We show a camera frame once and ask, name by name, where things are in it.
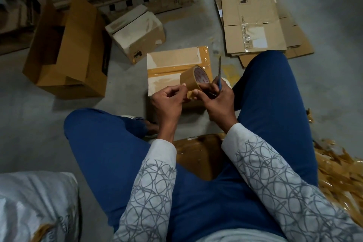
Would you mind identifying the person's left white clog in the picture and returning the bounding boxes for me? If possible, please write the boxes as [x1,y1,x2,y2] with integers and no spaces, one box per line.
[120,115,161,138]

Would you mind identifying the person's left hand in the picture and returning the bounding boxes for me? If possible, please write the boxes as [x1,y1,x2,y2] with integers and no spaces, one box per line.
[150,83,188,143]

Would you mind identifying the brown packing tape roll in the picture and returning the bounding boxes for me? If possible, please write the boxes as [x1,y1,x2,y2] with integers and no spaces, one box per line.
[179,65,217,101]

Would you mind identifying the brown plastic-wrapped stool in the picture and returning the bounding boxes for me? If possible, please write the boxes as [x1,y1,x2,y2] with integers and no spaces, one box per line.
[173,132,228,182]

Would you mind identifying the person's blue trousers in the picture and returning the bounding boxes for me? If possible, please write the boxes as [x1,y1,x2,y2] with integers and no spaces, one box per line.
[63,50,320,242]

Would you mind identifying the large black-label cardboard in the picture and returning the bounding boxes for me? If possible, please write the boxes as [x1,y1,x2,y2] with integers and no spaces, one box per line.
[22,0,112,101]

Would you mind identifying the flat brown cardboard sheet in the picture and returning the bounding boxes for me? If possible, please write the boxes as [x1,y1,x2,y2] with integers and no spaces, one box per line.
[211,0,315,69]

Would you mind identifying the person's right hand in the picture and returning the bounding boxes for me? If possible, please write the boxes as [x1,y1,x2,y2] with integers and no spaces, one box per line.
[191,76,239,134]

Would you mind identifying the small brown cardboard box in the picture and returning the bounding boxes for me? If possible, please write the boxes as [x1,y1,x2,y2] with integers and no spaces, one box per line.
[104,3,168,65]

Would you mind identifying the crumpled brown tape scraps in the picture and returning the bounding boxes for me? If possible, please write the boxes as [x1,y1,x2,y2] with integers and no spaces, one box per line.
[312,137,363,227]

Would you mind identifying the white woven sack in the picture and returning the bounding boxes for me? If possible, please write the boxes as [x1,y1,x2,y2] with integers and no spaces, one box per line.
[0,171,81,242]

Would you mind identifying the person's left forearm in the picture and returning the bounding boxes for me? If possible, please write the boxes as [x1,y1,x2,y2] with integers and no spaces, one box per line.
[112,138,178,242]

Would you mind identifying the person's grey shirt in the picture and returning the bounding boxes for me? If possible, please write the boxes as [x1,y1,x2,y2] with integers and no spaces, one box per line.
[195,228,289,242]

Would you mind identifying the small cardboard box being taped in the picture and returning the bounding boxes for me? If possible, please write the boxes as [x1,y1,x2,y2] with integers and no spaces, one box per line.
[146,45,214,108]

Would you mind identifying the blue-handled cutter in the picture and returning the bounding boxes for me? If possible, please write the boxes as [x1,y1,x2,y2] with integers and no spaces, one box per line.
[216,55,223,92]

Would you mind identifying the person's right forearm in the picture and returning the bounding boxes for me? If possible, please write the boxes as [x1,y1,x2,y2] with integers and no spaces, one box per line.
[220,122,363,242]

